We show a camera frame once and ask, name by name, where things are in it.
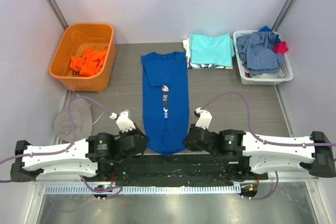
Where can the white plastic laundry basket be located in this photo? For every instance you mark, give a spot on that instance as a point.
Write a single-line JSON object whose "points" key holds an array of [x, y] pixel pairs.
{"points": [[285, 68]]}

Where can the orange t shirt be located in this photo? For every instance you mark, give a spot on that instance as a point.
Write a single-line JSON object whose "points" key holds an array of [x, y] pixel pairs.
{"points": [[90, 63]]}

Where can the folded white printed t shirt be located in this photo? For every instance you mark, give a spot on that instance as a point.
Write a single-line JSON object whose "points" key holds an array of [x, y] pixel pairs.
{"points": [[186, 46]]}

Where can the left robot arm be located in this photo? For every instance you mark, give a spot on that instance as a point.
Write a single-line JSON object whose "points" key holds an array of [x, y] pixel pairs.
{"points": [[92, 157]]}

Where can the folded teal t shirt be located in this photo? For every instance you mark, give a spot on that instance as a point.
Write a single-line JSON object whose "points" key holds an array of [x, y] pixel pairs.
{"points": [[207, 50]]}

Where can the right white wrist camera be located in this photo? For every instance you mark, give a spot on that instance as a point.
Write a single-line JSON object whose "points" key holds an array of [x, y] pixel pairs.
{"points": [[204, 118]]}

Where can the orange plastic tub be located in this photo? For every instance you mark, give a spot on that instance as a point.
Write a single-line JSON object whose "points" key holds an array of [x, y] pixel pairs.
{"points": [[77, 41]]}

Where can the slotted white cable duct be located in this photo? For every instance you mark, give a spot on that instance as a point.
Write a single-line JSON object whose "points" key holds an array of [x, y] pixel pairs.
{"points": [[134, 190]]}

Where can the grey cap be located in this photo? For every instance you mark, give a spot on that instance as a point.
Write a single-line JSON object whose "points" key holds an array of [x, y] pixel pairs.
{"points": [[81, 124]]}

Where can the red cloth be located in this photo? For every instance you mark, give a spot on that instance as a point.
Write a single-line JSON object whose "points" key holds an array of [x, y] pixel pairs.
{"points": [[281, 48]]}

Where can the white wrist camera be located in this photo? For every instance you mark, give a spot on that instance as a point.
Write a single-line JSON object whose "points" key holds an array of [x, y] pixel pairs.
{"points": [[204, 118], [123, 121]]}

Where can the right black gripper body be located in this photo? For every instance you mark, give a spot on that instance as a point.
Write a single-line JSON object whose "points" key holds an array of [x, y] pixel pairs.
{"points": [[191, 137]]}

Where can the blue cloth in basket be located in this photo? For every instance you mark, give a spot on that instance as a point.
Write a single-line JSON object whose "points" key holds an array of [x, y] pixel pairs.
{"points": [[266, 29]]}

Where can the blue t shirt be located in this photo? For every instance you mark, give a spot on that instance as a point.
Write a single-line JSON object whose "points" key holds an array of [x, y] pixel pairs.
{"points": [[166, 108]]}

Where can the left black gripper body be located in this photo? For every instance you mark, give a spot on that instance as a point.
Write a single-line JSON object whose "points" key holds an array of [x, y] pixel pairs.
{"points": [[140, 138]]}

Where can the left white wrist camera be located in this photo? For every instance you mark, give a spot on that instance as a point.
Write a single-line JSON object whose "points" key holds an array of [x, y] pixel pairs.
{"points": [[123, 121]]}

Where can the blue checkered shirt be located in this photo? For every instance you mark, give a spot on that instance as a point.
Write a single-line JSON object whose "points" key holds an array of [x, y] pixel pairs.
{"points": [[256, 51]]}

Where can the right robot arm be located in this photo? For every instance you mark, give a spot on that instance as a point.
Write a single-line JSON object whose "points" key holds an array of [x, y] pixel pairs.
{"points": [[261, 154]]}

